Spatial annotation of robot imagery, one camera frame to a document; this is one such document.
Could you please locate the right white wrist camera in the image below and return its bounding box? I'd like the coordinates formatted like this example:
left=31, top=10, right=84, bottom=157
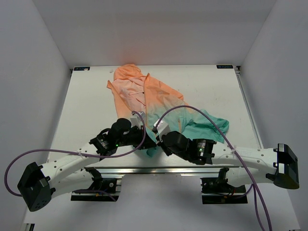
left=152, top=120, right=171, bottom=142

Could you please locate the orange and teal jacket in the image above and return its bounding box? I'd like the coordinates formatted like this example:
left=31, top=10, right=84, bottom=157
left=107, top=64, right=229, bottom=143

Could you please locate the aluminium table front rail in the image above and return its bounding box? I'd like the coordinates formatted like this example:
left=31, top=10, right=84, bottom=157
left=93, top=166, right=224, bottom=175

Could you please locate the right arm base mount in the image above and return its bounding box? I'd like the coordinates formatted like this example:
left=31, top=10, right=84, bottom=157
left=201, top=167, right=248, bottom=205

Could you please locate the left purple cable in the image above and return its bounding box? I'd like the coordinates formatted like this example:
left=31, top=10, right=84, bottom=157
left=4, top=110, right=147, bottom=197

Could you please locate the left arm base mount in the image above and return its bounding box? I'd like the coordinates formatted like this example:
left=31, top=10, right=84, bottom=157
left=71, top=167, right=121, bottom=202

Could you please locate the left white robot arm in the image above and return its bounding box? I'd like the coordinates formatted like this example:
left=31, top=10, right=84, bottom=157
left=17, top=118, right=156, bottom=212

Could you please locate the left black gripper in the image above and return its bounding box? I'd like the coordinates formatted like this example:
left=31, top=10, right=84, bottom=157
left=116, top=126, right=156, bottom=150

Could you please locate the blue table label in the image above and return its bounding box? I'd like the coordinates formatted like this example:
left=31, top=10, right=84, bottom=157
left=73, top=66, right=90, bottom=71
left=216, top=64, right=233, bottom=69

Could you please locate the right blue table label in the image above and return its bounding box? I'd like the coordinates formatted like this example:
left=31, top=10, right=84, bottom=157
left=216, top=64, right=233, bottom=69

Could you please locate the left blue table label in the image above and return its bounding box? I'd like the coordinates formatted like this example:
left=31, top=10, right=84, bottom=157
left=73, top=66, right=90, bottom=71

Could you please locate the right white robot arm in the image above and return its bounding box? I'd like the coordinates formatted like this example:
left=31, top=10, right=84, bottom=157
left=156, top=131, right=299, bottom=192

